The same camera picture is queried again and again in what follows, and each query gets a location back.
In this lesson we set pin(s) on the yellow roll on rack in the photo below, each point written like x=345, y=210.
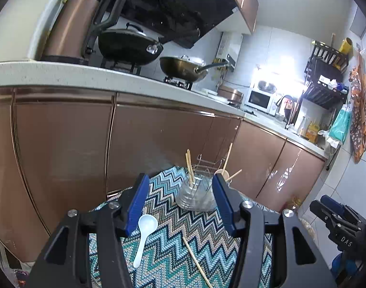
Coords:
x=346, y=46

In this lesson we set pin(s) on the copper rice cooker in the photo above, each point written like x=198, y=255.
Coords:
x=234, y=96

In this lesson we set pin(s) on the black dish rack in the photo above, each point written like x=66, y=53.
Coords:
x=324, y=76

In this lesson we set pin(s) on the blue white glove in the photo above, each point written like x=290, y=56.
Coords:
x=343, y=266

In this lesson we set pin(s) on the brass coloured wok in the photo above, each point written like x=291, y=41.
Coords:
x=186, y=70

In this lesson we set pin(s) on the beige waste bin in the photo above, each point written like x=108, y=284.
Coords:
x=309, y=229

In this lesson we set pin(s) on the white microwave oven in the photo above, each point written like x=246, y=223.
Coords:
x=262, y=101

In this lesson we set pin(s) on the teal plastic bag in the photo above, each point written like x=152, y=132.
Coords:
x=340, y=127

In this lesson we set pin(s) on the gas stove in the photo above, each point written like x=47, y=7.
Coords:
x=151, y=71

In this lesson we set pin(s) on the brown patterned apron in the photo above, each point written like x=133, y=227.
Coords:
x=357, y=79

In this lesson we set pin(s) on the white water heater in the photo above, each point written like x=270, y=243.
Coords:
x=229, y=48

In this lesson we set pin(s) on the white ceramic spoon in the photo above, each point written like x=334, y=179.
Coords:
x=147, y=225

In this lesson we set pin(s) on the copper thermos kettle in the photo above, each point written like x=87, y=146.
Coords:
x=77, y=27

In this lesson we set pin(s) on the chrome kitchen faucet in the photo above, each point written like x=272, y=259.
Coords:
x=289, y=103

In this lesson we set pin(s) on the black range hood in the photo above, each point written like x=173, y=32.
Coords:
x=166, y=17

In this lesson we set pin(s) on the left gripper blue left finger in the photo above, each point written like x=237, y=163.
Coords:
x=134, y=201

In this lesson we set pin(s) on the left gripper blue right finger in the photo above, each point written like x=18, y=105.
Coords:
x=228, y=202

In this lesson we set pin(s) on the zigzag patterned table mat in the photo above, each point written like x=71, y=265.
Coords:
x=166, y=261

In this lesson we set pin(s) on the black wok with lid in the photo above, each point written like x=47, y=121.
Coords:
x=129, y=45

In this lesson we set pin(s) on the cooking oil bottle on floor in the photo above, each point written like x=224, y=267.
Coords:
x=294, y=203

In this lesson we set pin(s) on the yellow detergent bottle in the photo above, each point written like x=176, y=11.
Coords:
x=312, y=132

